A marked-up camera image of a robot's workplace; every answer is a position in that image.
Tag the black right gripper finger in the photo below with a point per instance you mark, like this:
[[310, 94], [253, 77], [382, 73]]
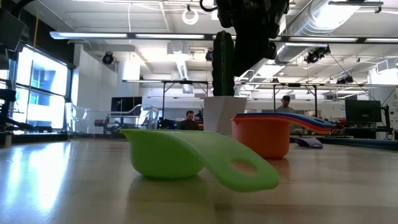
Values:
[[245, 54]]

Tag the dark blue measuring cup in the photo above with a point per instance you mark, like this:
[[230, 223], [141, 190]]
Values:
[[295, 115]]

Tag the orange measuring cup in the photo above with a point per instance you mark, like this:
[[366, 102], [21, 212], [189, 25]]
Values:
[[261, 140]]

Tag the red measuring cup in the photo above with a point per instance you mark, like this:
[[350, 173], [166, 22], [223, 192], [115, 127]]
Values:
[[314, 124]]

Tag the purple measuring cup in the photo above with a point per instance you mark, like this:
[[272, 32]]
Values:
[[309, 143]]

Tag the green measuring cup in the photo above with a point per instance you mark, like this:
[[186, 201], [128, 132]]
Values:
[[164, 155]]

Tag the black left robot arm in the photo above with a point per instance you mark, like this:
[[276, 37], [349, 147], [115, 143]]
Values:
[[7, 95]]

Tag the clear plastic basket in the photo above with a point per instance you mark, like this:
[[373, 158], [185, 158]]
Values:
[[93, 119]]

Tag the green cactus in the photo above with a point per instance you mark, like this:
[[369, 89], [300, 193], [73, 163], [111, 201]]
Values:
[[223, 68]]

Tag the black ceiling-hung device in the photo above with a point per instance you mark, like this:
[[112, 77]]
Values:
[[108, 58], [209, 56], [312, 57]]

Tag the standing person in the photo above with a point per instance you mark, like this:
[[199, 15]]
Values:
[[285, 109]]

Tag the seated person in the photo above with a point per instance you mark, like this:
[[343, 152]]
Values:
[[188, 124]]

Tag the black computer monitor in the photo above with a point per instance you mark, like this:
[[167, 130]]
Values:
[[124, 105], [362, 110]]

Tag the long ceiling light bar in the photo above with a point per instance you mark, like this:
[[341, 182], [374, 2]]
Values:
[[93, 35]]

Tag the black tall table frame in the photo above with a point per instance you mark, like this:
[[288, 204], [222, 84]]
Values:
[[293, 84], [186, 81]]

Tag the silver ceiling air duct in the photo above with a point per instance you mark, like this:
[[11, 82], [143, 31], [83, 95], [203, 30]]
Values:
[[311, 18]]

